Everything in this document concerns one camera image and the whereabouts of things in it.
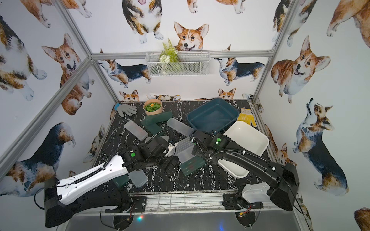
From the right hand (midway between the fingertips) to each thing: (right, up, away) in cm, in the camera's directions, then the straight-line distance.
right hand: (198, 154), depth 74 cm
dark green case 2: (-31, +10, +29) cm, 44 cm away
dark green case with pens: (-4, -10, +11) cm, 15 cm away
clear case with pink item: (-44, +9, +28) cm, 53 cm away
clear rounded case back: (-13, +13, +32) cm, 37 cm away
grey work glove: (-53, +24, +39) cm, 71 cm away
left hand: (-13, -1, -1) cm, 13 cm away
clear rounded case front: (-33, -15, +8) cm, 38 cm away
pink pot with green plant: (-32, +26, +28) cm, 50 cm away
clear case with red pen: (-7, -4, +14) cm, 16 cm away
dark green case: (-29, +18, +27) cm, 44 cm away
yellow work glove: (+38, +19, +36) cm, 55 cm away
